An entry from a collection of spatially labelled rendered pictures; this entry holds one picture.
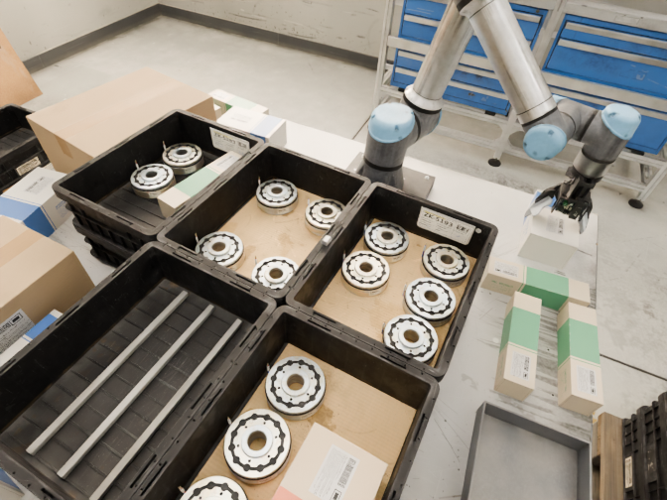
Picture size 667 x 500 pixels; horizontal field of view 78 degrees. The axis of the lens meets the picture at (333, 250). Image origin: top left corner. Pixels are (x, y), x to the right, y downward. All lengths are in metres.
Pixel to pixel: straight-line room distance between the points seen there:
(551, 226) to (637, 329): 1.15
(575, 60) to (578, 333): 1.77
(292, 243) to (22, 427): 0.58
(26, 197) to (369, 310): 0.93
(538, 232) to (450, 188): 0.33
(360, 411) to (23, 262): 0.74
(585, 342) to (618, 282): 1.41
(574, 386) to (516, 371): 0.11
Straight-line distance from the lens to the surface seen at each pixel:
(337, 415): 0.76
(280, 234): 0.99
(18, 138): 2.23
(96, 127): 1.32
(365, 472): 0.66
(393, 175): 1.20
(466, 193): 1.40
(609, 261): 2.55
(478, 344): 1.04
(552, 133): 0.97
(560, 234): 1.24
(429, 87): 1.21
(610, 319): 2.28
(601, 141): 1.11
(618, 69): 2.63
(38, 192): 1.34
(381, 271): 0.89
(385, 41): 2.70
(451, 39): 1.15
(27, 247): 1.08
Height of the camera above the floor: 1.54
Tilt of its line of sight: 48 degrees down
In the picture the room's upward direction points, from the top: 5 degrees clockwise
